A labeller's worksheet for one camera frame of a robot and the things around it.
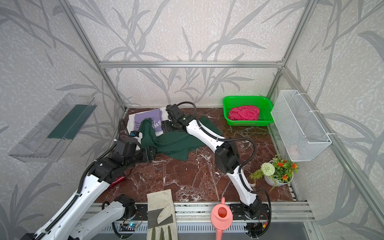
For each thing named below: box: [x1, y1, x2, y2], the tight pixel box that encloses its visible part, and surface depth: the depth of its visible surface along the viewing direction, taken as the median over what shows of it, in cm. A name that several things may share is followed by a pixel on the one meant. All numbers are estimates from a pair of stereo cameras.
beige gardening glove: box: [146, 189, 178, 240], surface depth 73 cm
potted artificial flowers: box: [249, 156, 299, 193], surface depth 75 cm
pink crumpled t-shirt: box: [228, 105, 260, 121], surface depth 113 cm
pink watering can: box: [210, 197, 234, 240], surface depth 64 cm
